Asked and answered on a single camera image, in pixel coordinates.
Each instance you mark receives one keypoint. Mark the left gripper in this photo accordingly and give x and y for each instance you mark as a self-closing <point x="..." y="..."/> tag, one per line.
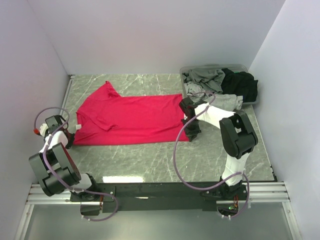
<point x="71" y="139"/>

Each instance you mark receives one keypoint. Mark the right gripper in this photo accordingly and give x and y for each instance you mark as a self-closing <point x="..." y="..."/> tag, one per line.
<point x="192" y="134"/>

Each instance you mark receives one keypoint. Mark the red t-shirt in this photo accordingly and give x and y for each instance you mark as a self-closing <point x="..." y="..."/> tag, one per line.
<point x="109" y="119"/>

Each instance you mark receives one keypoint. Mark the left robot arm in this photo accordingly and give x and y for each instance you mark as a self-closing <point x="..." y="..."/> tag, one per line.
<point x="61" y="162"/>

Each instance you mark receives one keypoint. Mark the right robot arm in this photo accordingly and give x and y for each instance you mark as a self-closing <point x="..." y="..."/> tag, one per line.
<point x="238" y="139"/>

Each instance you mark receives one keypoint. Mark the light grey t-shirt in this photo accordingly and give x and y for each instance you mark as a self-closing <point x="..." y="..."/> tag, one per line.
<point x="228" y="102"/>

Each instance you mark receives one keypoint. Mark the black t-shirt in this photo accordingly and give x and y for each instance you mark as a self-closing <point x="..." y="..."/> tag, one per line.
<point x="240" y="84"/>

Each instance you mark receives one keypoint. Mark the grey plastic bin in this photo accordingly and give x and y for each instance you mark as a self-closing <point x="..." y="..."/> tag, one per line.
<point x="197" y="88"/>

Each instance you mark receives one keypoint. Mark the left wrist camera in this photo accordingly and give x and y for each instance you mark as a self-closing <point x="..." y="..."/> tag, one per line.
<point x="42" y="130"/>

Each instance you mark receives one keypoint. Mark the aluminium rail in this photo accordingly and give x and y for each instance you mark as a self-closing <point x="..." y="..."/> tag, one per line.
<point x="256" y="192"/>

